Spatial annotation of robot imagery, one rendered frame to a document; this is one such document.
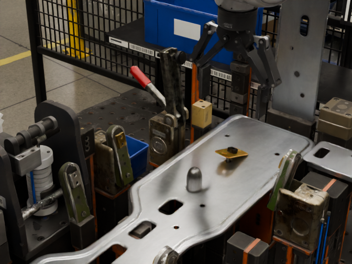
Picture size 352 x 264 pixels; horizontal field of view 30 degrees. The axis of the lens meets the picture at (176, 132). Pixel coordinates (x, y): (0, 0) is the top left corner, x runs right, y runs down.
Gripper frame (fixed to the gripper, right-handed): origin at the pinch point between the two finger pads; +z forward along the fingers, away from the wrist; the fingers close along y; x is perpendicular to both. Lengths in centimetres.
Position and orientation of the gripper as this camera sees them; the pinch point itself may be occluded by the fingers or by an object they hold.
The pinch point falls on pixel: (231, 101)
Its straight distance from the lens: 134.3
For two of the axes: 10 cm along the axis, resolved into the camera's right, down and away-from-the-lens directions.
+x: 6.0, -4.0, 7.0
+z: -0.1, 8.6, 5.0
